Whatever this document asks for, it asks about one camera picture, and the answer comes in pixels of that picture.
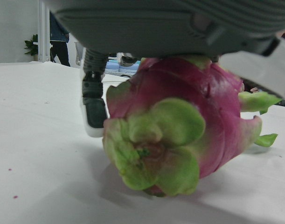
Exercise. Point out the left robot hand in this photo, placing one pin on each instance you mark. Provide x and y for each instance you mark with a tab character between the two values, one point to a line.
156	25

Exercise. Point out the person in dark clothes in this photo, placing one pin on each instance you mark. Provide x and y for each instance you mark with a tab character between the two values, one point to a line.
59	46

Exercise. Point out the white frame post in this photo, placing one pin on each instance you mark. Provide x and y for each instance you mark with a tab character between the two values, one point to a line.
44	30

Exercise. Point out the light blue plastic crates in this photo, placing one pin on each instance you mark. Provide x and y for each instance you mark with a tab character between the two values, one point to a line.
113	67

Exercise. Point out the green potted plant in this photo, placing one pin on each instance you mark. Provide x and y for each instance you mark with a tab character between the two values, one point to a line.
31	45

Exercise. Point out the pink green dragon fruit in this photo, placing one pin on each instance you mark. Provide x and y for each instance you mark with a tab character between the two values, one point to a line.
179	130

